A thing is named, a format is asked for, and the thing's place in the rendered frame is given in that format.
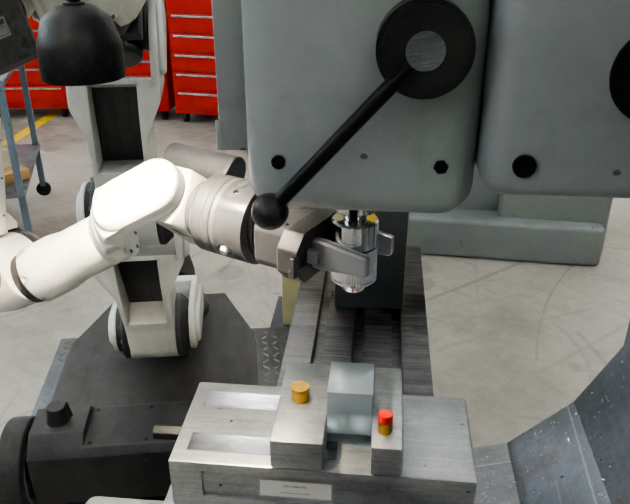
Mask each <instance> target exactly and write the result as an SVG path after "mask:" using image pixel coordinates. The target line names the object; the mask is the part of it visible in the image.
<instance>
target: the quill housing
mask: <svg viewBox="0 0 630 504"><path fill-rule="evenodd" d="M400 1H402V0H241V8H242V30H243V52H244V75H245V97H246V120H247V142H248V164H249V179H250V184H251V188H252V189H253V191H254V193H255V194H256V196H257V197H258V196H260V195H262V194H264V193H275V194H277V193H278V191H279V190H280V189H281V188H282V187H283V186H284V185H285V184H286V183H287V182H288V181H289V180H290V179H291V178H292V177H293V176H294V175H295V174H296V173H297V172H298V171H299V169H300V168H301V167H302V166H303V165H304V164H305V163H306V162H307V161H308V160H309V159H310V158H311V157H312V156H313V155H314V154H315V153H316V152H317V151H318V150H319V148H320V147H321V146H322V145H323V144H324V143H325V142H326V141H327V140H328V139H329V138H330V137H331V136H332V135H333V134H334V133H335V132H336V131H337V130H338V129H339V128H340V126H341V125H342V124H343V123H344V122H345V121H346V120H347V119H348V118H349V117H350V116H351V115H352V114H353V113H354V112H355V111H356V110H357V109H358V108H359V107H360V106H361V104H362V103H363V102H364V101H365V100H366V99H367V98H368V97H369V96H370V95H371V94H372V93H373V92H374V91H375V90H376V89H377V88H378V87H379V86H380V85H381V83H382V82H383V81H384V78H383V77H382V75H381V73H380V71H379V68H378V65H377V61H376V39H377V33H378V30H379V27H380V25H381V23H382V21H383V19H384V17H385V16H386V14H387V13H388V12H389V11H390V10H391V9H392V8H393V7H394V6H395V5H396V4H398V3H399V2H400ZM451 1H452V2H454V3H455V4H456V5H458V6H459V7H460V8H461V10H462V11H463V12H464V13H465V15H466V16H467V18H468V19H469V21H470V23H471V25H472V27H473V30H474V33H475V38H476V54H475V58H474V62H473V65H472V67H471V69H470V71H469V73H468V75H467V76H466V78H465V79H464V80H463V81H462V82H461V83H460V84H459V85H458V86H457V87H456V88H455V89H453V90H452V91H450V92H449V93H447V94H445V95H443V96H440V97H437V98H433V99H414V98H410V97H407V96H404V95H402V94H400V93H398V92H396V93H395V94H394V95H393V96H392V97H391V98H390V99H389V100H388V101H387V102H386V103H385V104H384V105H383V106H382V107H381V108H380V109H379V110H378V111H377V112H376V113H375V114H374V115H373V116H372V117H371V119H370V120H369V121H368V122H367V123H366V124H365V125H364V126H363V127H362V128H361V129H360V130H359V131H358V132H357V133H356V134H355V135H354V136H353V137H352V138H351V139H350V140H349V141H348V142H347V143H346V144H345V145H344V146H343V147H342V148H341V149H340V150H339V151H338V153H337V154H336V155H335V156H334V157H333V158H332V159H331V160H330V161H329V162H328V163H327V164H326V165H325V166H324V167H323V168H322V169H321V170H320V171H319V172H318V173H317V174H316V175H315V176H314V177H313V178H312V179H311V180H310V181H309V182H308V183H307V184H306V185H305V186H304V188H303V189H302V190H301V191H300V192H299V193H298V194H297V195H296V196H295V197H294V198H293V199H292V200H291V201H290V202H289V203H288V204H287V206H288V208H308V209H336V210H363V211H390V212H417V213H444V212H449V211H451V210H454V209H456V208H458V207H459V206H460V205H461V204H463V203H464V201H465V200H466V199H467V197H468V196H469V194H470V190H471V187H472V182H473V173H474V164H475V155H476V145H477V136H478V127H479V117H480V108H481V99H482V89H483V80H484V71H485V61H486V52H487V43H488V33H489V24H490V15H491V5H492V0H451Z"/></svg>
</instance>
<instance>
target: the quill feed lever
mask: <svg viewBox="0 0 630 504"><path fill-rule="evenodd" d="M475 54H476V38H475V33H474V30H473V27H472V25H471V23H470V21H469V19H468V18H467V16H466V15H465V13H464V12H463V11H462V10H461V8H460V7H459V6H458V5H456V4H455V3H454V2H452V1H451V0H402V1H400V2H399V3H398V4H396V5H395V6H394V7H393V8H392V9H391V10H390V11H389V12H388V13H387V14H386V16H385V17H384V19H383V21H382V23H381V25H380V27H379V30H378V33H377V39H376V61H377V65H378V68H379V71H380V73H381V75H382V77H383V78H384V81H383V82H382V83H381V85H380V86H379V87H378V88H377V89H376V90H375V91H374V92H373V93H372V94H371V95H370V96H369V97H368V98H367V99H366V100H365V101H364V102H363V103H362V104H361V106H360V107H359V108H358V109H357V110H356V111H355V112H354V113H353V114H352V115H351V116H350V117H349V118H348V119H347V120H346V121H345V122H344V123H343V124H342V125H341V126H340V128H339V129H338V130H337V131H336V132H335V133H334V134H333V135H332V136H331V137H330V138H329V139H328V140H327V141H326V142H325V143H324V144H323V145H322V146H321V147H320V148H319V150H318V151H317V152H316V153H315V154H314V155H313V156H312V157H311V158H310V159H309V160H308V161H307V162H306V163H305V164H304V165H303V166H302V167H301V168H300V169H299V171H298V172H297V173H296V174H295V175H294V176H293V177H292V178H291V179H290V180H289V181H288V182H287V183H286V184H285V185H284V186H283V187H282V188H281V189H280V190H279V191H278V193H277V194H275V193H264V194H262V195H260V196H258V197H257V198H256V199H255V200H254V202H253V204H252V207H251V216H252V218H253V221H254V222H255V223H256V225H257V226H259V227H260V228H262V229H265V230H275V229H278V228H279V227H281V226H282V225H283V224H284V223H285V222H286V220H287V217H288V206H287V204H288V203H289V202H290V201H291V200H292V199H293V198H294V197H295V196H296V195H297V194H298V193H299V192H300V191H301V190H302V189H303V188H304V186H305V185H306V184H307V183H308V182H309V181H310V180H311V179H312V178H313V177H314V176H315V175H316V174H317V173H318V172H319V171H320V170H321V169H322V168H323V167H324V166H325V165H326V164H327V163H328V162H329V161H330V160H331V159H332V158H333V157H334V156H335V155H336V154H337V153H338V151H339V150H340V149H341V148H342V147H343V146H344V145H345V144H346V143H347V142H348V141H349V140H350V139H351V138H352V137H353V136H354V135H355V134H356V133H357V132H358V131H359V130H360V129H361V128H362V127H363V126H364V125H365V124H366V123H367V122H368V121H369V120H370V119H371V117H372V116H373V115H374V114H375V113H376V112H377V111H378V110H379V109H380V108H381V107H382V106H383V105H384V104H385V103H386V102H387V101H388V100H389V99H390V98H391V97H392V96H393V95H394V94H395V93H396V92H398V93H400V94H402V95H404V96H407V97H410V98H414V99H433V98H437V97H440V96H443V95H445V94H447V93H449V92H450V91H452V90H453V89H455V88H456V87H457V86H458V85H459V84H460V83H461V82H462V81H463V80H464V79H465V78H466V76H467V75H468V73H469V71H470V69H471V67H472V65H473V62H474V58H475Z"/></svg>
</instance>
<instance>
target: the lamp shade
mask: <svg viewBox="0 0 630 504"><path fill-rule="evenodd" d="M62 3H63V4H61V5H56V6H54V7H53V8H52V9H51V10H49V11H48V12H47V13H46V14H45V15H44V16H43V17H42V18H40V22H39V28H38V34H37V41H36V53H37V59H38V65H39V70H40V76H41V81H42V82H44V83H46V84H50V85H57V86H88V85H98V84H104V83H109V82H114V81H117V80H120V79H122V78H124V77H125V76H126V75H127V74H126V65H125V57H124V49H123V42H122V40H121V38H120V35H119V33H118V31H117V29H116V26H115V24H114V22H113V20H112V17H111V16H110V15H109V14H107V13H106V12H104V11H103V10H101V9H100V8H98V7H97V6H95V5H93V4H86V3H85V2H84V1H81V2H79V3H66V2H62Z"/></svg>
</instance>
